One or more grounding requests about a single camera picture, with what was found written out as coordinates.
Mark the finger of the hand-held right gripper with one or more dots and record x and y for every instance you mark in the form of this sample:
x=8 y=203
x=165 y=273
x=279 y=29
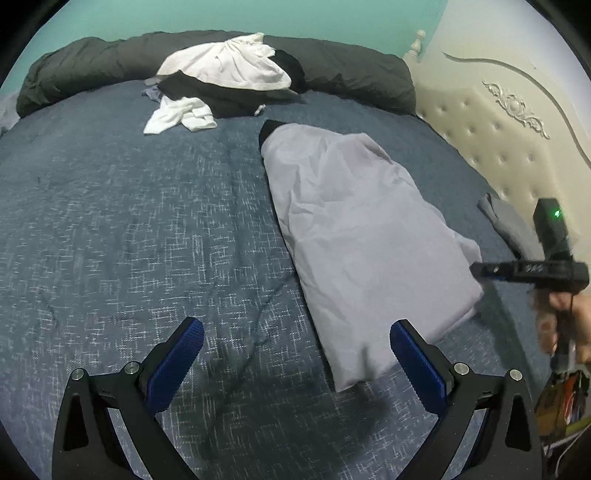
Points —
x=487 y=270

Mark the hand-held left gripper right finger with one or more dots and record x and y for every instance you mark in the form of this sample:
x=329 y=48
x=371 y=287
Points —
x=415 y=364

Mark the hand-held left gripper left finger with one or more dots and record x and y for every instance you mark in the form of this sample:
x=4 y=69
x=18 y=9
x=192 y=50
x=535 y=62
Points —
x=178 y=364

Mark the grey jacket with black cuffs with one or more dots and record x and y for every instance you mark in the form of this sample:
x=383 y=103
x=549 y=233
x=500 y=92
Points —
x=351 y=240

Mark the person's right hand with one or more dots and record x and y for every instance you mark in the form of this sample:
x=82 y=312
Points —
x=581 y=318

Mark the grey folded cloth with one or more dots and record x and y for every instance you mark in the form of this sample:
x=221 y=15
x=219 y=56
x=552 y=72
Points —
x=510 y=224

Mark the orange and black clutter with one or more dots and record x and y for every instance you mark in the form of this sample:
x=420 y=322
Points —
x=563 y=401

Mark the cream tufted headboard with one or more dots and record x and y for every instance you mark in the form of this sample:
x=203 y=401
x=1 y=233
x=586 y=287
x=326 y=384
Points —
x=512 y=134

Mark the cream bedpost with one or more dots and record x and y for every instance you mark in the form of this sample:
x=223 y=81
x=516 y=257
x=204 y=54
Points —
x=415 y=46

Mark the white knit top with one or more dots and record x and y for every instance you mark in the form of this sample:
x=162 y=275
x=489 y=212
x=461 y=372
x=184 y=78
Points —
x=178 y=115

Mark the black garment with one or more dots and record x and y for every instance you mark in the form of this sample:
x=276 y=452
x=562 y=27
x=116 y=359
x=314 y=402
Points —
x=221 y=99

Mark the blue-grey garment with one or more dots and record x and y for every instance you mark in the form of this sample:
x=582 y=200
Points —
x=152 y=93

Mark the light grey bed sheet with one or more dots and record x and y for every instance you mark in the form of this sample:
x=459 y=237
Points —
x=7 y=113

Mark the dark grey rolled duvet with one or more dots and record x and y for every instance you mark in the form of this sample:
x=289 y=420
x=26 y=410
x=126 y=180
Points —
x=92 y=60

